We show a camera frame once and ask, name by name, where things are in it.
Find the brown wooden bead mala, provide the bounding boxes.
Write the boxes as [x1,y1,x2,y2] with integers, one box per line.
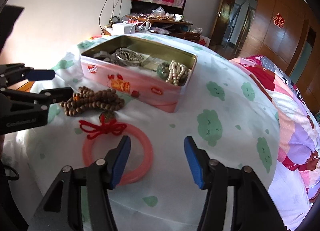
[60,86,125,117]

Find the red cord coin charm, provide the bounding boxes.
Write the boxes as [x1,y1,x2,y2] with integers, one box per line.
[79,113,127,141]

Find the pink bangle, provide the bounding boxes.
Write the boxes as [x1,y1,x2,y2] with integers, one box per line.
[82,124,153,185]

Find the silver bead chain necklace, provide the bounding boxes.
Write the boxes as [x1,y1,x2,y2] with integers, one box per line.
[114,47,146,67]

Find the green jade bangle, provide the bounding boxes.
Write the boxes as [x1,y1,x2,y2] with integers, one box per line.
[156,61,189,82]

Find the pink red patchwork quilt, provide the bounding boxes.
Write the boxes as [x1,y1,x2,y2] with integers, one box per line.
[228,55,320,204]

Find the white box on cabinet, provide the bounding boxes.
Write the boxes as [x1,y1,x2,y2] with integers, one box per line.
[111,22,136,36]

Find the white sheet green clouds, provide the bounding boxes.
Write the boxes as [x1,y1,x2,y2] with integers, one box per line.
[2,36,279,230]

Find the pink tin box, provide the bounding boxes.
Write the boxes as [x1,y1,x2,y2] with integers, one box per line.
[80,35,197,113]

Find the wooden tv cabinet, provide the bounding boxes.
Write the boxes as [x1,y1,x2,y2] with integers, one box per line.
[99,14,205,44]

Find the black television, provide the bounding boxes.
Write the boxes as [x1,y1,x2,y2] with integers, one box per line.
[130,0,185,15]

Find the wooden door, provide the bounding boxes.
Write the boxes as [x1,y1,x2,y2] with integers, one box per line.
[209,0,235,46]

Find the wooden wardrobe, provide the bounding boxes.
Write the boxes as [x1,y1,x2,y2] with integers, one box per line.
[240,0,319,101]

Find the red double happiness sticker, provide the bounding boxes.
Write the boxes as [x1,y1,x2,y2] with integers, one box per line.
[273,13,285,29]

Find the white pearl bracelet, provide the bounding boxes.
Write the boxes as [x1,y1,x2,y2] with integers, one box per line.
[165,60,190,87]

